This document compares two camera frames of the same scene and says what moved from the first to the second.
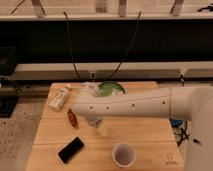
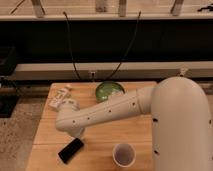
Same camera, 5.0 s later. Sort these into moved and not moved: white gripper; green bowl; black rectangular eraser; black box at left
Moved: white gripper
Not moved: black rectangular eraser; black box at left; green bowl
